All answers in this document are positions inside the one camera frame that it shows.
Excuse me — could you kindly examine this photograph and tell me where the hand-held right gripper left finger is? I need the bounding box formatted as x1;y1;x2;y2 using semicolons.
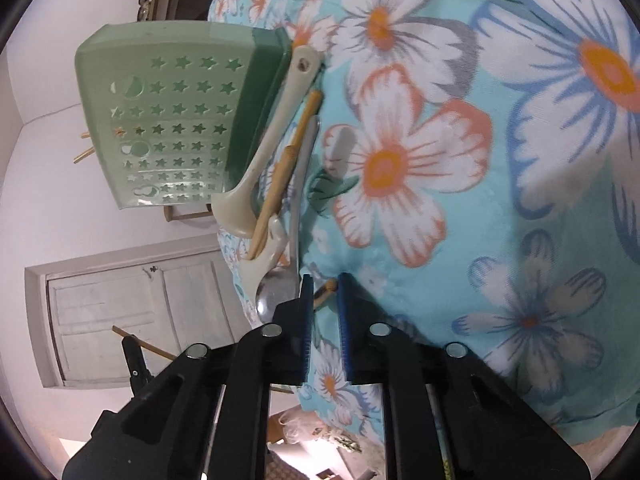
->
62;274;316;480

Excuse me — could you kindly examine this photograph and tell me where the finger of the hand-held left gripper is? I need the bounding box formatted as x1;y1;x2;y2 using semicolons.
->
121;335;153;392

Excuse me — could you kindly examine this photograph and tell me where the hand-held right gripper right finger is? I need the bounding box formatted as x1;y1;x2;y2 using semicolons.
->
337;272;591;480

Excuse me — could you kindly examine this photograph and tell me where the beige plastic spoon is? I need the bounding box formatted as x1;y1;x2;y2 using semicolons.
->
235;215;291;311
210;45;323;238

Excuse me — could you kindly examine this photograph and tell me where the metal spoon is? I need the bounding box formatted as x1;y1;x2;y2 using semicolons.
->
254;115;321;321

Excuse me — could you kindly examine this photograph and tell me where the green plastic utensil holder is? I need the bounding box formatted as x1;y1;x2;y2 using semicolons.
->
75;22;293;211

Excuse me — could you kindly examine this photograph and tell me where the white panel door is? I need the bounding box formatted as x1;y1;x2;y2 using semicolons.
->
25;247;238;388

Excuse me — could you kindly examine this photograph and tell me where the wooden chair with dark seat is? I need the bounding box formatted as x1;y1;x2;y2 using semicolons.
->
164;204;215;222

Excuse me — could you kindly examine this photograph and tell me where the floral blue blanket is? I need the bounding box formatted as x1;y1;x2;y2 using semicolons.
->
207;0;640;446

